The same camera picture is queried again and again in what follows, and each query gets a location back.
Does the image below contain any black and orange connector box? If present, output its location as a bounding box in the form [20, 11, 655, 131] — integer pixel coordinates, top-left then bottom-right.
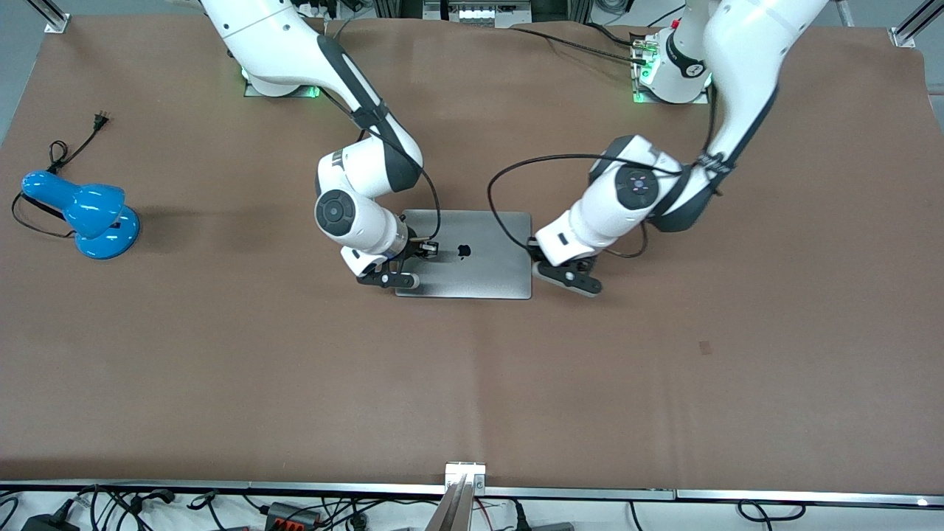
[264, 501, 323, 529]

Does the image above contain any long thick black cable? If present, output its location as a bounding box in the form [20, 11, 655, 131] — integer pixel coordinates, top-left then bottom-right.
[509, 24, 650, 66]

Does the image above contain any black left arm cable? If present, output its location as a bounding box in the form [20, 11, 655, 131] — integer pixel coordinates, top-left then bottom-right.
[486, 153, 725, 260]

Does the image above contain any black power adapter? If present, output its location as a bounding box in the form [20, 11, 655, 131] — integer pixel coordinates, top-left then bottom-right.
[21, 512, 80, 531]

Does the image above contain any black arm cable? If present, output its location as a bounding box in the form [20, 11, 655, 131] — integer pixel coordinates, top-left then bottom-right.
[317, 74, 443, 244]
[486, 153, 725, 260]

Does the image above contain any brown table cover sheet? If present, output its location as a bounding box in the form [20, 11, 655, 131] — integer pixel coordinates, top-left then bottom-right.
[0, 15, 944, 493]

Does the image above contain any looped black cable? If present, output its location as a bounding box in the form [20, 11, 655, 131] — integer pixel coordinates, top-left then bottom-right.
[737, 499, 806, 524]

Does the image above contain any grey control box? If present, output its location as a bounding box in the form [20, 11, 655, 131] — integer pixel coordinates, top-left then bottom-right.
[423, 0, 533, 30]

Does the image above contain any grey laptop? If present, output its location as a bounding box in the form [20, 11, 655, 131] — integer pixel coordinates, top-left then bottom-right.
[395, 210, 533, 300]

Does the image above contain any aluminium frame post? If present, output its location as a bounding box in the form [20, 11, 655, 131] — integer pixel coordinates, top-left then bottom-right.
[888, 0, 944, 49]
[28, 0, 72, 35]

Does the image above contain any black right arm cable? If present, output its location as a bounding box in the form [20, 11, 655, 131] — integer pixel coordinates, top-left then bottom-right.
[317, 74, 443, 244]

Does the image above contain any black lamp cord with plug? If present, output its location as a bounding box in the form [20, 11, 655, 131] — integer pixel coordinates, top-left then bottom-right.
[10, 111, 112, 240]

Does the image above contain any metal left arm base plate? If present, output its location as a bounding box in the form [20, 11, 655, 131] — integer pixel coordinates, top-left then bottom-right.
[630, 29, 713, 105]

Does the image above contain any aluminium table edge strip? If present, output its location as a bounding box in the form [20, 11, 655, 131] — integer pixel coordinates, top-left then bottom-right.
[0, 481, 944, 510]

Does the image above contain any aluminium profile rail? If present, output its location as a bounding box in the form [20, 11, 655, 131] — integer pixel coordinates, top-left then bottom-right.
[423, 462, 487, 531]

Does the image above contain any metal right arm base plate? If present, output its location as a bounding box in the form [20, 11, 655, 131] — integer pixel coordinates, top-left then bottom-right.
[243, 70, 322, 99]

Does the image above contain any short thick black cable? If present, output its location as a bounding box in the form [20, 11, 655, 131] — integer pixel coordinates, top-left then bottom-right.
[586, 21, 636, 48]

